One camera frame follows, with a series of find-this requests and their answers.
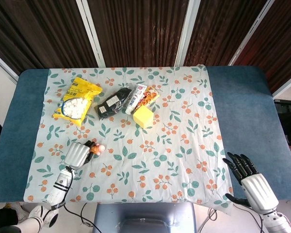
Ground yellow foam cube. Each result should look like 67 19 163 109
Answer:
132 106 155 129

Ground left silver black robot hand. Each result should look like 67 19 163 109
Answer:
64 140 99 170

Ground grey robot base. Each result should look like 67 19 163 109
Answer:
93 202 197 233

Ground black cable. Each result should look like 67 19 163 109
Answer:
198 206 219 233
62 202 99 229

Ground dark brown pleated curtain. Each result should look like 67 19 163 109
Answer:
234 0 291 94
183 0 268 67
0 0 99 76
87 0 191 68

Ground black socks in plastic bag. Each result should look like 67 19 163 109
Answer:
94 83 136 121

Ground floral print white tablecloth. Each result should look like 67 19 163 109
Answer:
24 64 235 216

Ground small orange toy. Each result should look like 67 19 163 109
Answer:
89 141 107 156

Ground white toothpaste tube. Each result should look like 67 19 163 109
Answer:
125 83 148 115

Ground yellow bag of cotton balls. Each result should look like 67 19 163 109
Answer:
52 76 104 127

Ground white partition frame post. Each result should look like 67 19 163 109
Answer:
272 70 291 98
174 0 201 67
0 48 20 83
75 0 106 68
228 0 275 67

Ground blue table cover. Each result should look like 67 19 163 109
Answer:
0 66 291 203

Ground orange snack box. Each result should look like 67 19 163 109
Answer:
135 84 160 110

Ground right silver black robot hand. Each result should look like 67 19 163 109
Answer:
222 152 280 216

